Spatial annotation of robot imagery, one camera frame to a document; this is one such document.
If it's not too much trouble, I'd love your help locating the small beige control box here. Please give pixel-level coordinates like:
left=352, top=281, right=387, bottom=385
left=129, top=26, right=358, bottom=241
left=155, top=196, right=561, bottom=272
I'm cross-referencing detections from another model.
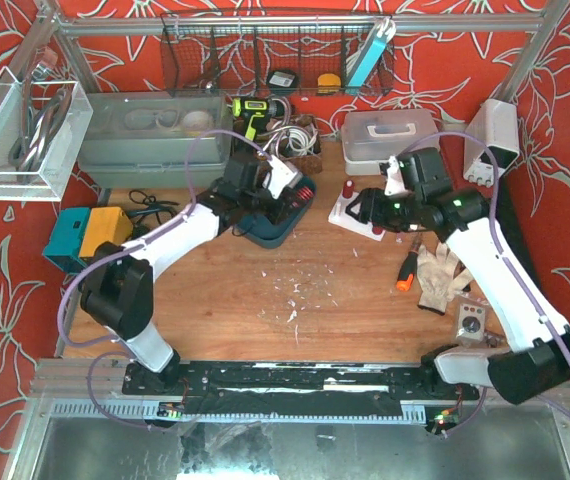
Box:
left=455, top=301, right=487, bottom=345

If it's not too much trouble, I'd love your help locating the black cable duct strip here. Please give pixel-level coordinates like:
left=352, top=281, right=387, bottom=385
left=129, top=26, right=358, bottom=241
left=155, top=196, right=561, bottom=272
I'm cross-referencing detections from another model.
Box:
left=496, top=181, right=540, bottom=287

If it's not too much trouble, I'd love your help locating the large red spring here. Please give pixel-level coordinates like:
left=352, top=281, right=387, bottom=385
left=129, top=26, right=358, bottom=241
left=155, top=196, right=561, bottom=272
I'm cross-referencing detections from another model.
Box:
left=342, top=180, right=355, bottom=199

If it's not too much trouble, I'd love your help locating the clear acrylic box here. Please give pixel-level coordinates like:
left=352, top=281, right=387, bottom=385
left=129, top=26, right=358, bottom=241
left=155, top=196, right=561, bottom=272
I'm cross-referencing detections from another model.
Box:
left=0, top=68, right=93, bottom=202

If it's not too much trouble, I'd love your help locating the white power supply unit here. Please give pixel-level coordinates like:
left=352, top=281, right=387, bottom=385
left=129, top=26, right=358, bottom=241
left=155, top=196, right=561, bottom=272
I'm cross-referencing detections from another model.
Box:
left=463, top=99, right=519, bottom=187

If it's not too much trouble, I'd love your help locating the white coiled cable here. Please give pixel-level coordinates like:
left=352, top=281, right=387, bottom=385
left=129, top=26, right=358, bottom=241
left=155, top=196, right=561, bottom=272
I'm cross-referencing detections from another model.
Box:
left=264, top=124, right=319, bottom=159

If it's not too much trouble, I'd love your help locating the black cable bundle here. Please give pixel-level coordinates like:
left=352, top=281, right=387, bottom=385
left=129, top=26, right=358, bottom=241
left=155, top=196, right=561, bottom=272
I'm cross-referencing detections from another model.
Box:
left=127, top=188, right=181, bottom=236

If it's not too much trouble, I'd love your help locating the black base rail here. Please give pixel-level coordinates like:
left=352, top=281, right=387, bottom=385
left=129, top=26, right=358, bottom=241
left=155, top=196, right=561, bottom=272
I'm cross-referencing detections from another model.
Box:
left=122, top=361, right=480, bottom=418

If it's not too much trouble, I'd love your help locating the black wire basket shelf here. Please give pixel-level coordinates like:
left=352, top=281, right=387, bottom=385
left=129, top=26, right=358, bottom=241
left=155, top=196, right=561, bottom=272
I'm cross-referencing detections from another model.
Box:
left=160, top=8, right=395, bottom=96

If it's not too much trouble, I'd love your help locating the wicker basket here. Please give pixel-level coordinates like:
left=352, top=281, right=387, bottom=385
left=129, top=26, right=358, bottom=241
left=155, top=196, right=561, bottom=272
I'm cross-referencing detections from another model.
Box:
left=233, top=115, right=324, bottom=176

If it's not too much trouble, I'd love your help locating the blue white flat box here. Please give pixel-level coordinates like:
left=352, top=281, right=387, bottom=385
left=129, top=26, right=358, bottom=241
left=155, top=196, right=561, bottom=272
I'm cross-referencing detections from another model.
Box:
left=345, top=17, right=397, bottom=95

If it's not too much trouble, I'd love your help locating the black round tin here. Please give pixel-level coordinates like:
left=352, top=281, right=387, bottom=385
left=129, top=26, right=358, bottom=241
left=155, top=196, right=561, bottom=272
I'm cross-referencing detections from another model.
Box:
left=266, top=69, right=299, bottom=96

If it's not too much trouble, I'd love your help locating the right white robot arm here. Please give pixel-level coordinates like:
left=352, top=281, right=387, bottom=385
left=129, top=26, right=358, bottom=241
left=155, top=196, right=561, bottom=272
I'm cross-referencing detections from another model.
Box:
left=346, top=147, right=570, bottom=405

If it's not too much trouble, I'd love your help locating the yellow soldering station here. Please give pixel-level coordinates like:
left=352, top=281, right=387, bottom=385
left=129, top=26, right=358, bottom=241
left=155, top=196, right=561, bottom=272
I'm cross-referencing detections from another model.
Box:
left=79, top=206, right=133, bottom=260

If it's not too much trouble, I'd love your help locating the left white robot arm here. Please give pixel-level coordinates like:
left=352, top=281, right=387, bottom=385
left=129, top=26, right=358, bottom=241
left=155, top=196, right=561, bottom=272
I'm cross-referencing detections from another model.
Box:
left=80, top=152, right=305, bottom=387

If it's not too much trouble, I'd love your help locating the white plastic storage box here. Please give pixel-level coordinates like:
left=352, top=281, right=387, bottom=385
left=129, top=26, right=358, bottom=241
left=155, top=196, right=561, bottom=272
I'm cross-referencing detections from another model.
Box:
left=341, top=109, right=438, bottom=176

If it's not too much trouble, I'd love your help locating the yellow green cordless drill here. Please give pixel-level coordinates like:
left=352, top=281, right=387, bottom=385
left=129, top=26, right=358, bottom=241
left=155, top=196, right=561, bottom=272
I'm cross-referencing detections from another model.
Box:
left=231, top=97, right=290, bottom=141

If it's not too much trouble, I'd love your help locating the orange black screwdriver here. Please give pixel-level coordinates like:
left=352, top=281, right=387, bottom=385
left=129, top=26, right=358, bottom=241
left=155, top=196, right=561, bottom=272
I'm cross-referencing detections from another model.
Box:
left=395, top=233, right=422, bottom=292

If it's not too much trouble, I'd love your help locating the white peg board fixture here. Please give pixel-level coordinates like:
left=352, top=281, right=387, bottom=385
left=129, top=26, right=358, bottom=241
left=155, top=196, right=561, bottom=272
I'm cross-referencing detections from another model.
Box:
left=328, top=191, right=385, bottom=241

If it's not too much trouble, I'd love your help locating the teal plastic tray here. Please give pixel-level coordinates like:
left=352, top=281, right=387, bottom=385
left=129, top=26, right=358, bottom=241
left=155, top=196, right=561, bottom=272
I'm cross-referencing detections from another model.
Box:
left=232, top=175, right=316, bottom=249

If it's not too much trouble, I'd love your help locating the yellow tape measure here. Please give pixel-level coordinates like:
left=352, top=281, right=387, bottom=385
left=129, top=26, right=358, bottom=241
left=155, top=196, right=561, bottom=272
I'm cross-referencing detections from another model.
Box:
left=317, top=73, right=342, bottom=96

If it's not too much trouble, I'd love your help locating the grey plastic toolbox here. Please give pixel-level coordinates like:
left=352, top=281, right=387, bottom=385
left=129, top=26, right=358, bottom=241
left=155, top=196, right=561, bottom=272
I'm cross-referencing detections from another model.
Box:
left=78, top=92, right=233, bottom=189

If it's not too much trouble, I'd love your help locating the teal box device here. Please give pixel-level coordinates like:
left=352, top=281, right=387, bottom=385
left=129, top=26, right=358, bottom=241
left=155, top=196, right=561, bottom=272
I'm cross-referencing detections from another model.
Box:
left=42, top=207, right=90, bottom=274

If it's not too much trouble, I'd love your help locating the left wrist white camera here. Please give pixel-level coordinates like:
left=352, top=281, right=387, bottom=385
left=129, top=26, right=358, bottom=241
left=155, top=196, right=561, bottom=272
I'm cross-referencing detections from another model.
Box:
left=263, top=155, right=303, bottom=199

